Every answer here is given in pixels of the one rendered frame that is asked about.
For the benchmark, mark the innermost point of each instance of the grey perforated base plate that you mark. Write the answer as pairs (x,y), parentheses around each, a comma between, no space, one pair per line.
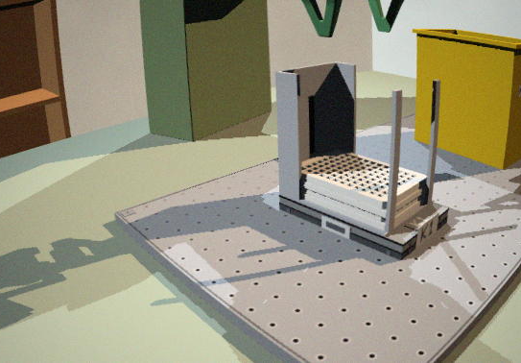
(309,295)

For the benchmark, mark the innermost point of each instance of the white well plate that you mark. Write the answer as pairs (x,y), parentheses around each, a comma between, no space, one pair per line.
(357,213)
(359,181)

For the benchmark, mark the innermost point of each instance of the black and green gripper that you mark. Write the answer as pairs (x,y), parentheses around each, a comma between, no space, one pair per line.
(325,27)

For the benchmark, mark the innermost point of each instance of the yellow open-top bin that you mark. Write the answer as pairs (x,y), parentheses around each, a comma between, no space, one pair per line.
(480,94)

